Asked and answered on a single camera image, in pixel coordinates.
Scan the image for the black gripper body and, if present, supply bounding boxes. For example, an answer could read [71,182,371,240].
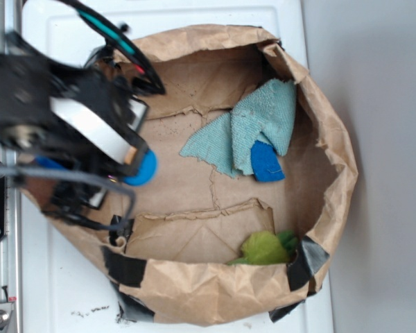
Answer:
[0,31,134,167]

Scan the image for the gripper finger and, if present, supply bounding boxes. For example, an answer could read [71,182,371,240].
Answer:
[50,97,149,170]
[41,162,107,215]

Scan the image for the blue plastic bottle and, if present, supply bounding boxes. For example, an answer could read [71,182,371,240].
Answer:
[35,149,158,187]

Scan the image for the brown paper bag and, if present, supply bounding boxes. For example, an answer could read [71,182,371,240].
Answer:
[20,23,359,327]

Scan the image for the light blue cloth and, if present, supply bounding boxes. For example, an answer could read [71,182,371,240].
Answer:
[180,79,297,178]

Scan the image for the dark blue felt piece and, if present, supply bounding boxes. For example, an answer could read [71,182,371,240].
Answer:
[250,141,285,182]

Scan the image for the green fuzzy plush toy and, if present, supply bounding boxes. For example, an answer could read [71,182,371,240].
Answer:
[227,230,299,266]

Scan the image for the aluminium frame rail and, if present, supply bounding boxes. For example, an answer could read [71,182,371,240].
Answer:
[0,1,23,332]

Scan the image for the black cable bundle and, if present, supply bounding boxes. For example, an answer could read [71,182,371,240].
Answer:
[55,0,167,96]

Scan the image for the grey cable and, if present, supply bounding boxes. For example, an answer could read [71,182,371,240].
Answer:
[0,165,137,231]

